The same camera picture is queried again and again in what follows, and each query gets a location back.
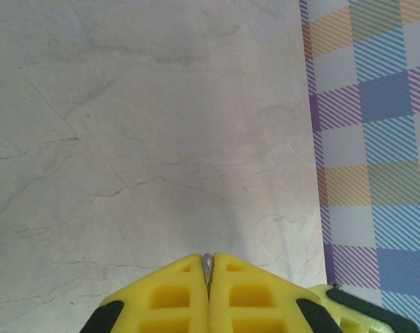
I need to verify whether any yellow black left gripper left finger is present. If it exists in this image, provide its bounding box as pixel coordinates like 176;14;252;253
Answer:
78;253;210;333

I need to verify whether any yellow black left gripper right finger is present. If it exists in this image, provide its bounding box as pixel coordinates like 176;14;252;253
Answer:
208;252;340;333

